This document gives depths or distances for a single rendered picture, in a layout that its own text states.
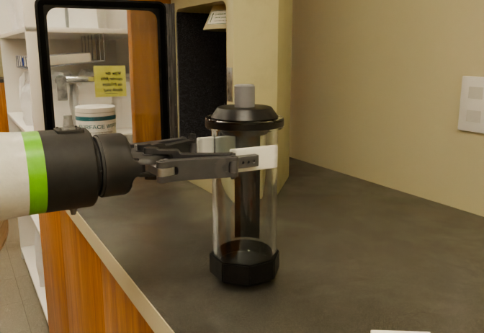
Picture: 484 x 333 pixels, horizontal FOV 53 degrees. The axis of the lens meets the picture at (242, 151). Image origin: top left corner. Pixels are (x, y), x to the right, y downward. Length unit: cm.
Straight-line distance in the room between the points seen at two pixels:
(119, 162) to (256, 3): 56
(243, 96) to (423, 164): 65
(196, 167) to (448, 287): 41
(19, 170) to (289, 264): 43
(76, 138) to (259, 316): 31
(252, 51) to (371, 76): 39
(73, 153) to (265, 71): 58
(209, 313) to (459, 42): 77
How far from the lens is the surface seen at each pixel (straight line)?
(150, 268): 77
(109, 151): 56
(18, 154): 54
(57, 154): 54
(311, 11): 148
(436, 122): 117
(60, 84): 121
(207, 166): 56
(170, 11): 128
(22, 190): 54
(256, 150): 62
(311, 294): 70
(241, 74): 101
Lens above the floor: 127
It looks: 12 degrees down
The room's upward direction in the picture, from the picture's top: straight up
